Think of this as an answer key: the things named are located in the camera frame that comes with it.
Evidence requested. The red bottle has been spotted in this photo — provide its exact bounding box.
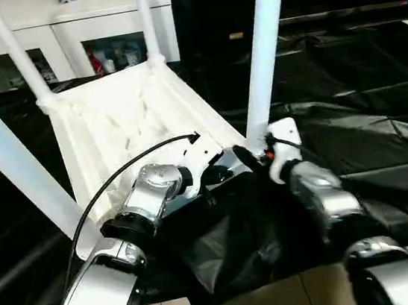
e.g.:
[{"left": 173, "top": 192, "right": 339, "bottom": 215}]
[{"left": 88, "top": 48, "right": 105, "bottom": 77}]

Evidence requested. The white glass-door cabinet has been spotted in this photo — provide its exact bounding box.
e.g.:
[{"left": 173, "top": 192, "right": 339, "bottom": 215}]
[{"left": 0, "top": 0, "right": 183, "bottom": 94}]

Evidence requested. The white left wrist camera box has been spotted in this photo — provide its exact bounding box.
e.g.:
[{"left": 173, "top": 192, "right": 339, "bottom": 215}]
[{"left": 172, "top": 128, "right": 232, "bottom": 201}]

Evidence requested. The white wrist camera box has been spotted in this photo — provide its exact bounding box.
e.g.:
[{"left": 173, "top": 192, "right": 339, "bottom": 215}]
[
  {"left": 172, "top": 128, "right": 232, "bottom": 201},
  {"left": 261, "top": 115, "right": 307, "bottom": 186}
]

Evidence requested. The black shiny mat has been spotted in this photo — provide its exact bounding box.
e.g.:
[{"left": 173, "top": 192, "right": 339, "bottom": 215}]
[{"left": 0, "top": 16, "right": 408, "bottom": 305}]

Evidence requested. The white plastic table top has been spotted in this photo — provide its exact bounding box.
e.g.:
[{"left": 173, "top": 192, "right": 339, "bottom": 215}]
[{"left": 31, "top": 46, "right": 273, "bottom": 266}]

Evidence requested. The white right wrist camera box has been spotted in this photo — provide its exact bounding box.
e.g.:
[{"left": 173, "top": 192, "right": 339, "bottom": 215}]
[{"left": 261, "top": 115, "right": 307, "bottom": 186}]

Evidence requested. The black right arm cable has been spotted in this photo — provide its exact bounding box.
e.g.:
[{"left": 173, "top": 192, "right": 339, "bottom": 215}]
[{"left": 266, "top": 115, "right": 408, "bottom": 275}]

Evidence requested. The long dark metal bar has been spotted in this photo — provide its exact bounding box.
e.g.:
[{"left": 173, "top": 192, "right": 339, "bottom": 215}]
[{"left": 275, "top": 0, "right": 408, "bottom": 27}]

